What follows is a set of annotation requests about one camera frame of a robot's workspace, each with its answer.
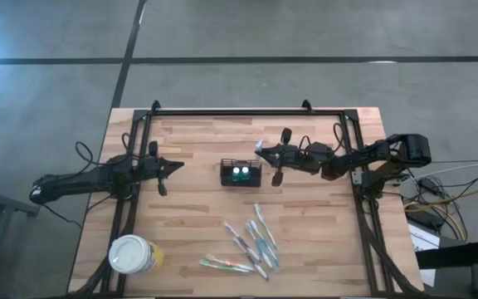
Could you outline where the black wire caddy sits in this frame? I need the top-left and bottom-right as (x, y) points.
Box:
(220, 158), (263, 188)

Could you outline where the yellow cable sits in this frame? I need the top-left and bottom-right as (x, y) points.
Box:
(402, 186), (478, 243)

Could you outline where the black power brick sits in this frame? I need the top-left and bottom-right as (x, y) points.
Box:
(407, 207), (446, 232)

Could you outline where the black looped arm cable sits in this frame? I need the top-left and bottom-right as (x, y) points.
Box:
(74, 140), (100, 168)

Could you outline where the black stand base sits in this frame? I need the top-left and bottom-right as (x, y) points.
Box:
(414, 239), (478, 299)

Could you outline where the white paper sheet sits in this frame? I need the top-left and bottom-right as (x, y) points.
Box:
(407, 223), (438, 287)

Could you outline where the yellow white wipes canister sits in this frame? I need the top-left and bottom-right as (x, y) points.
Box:
(108, 233), (166, 276)

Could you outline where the black aluminium table frame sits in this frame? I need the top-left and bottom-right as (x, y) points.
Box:
(67, 99), (427, 298)

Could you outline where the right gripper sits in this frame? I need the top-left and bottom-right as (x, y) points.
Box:
(255, 128), (335, 187)

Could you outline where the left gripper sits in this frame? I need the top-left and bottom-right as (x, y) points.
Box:
(139, 140), (185, 197)

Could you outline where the white green toothbrush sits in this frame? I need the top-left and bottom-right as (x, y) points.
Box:
(253, 203), (280, 252)

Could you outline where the purple toothbrush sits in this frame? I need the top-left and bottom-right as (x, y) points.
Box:
(223, 222), (261, 262)
(233, 237), (270, 282)

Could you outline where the orange toothbrush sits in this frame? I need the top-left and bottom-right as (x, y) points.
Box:
(204, 253), (256, 272)

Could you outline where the blue toothbrush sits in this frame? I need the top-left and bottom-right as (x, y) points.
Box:
(245, 222), (274, 270)
(250, 219), (280, 267)

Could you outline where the white cable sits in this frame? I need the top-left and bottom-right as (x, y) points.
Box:
(404, 162), (478, 179)

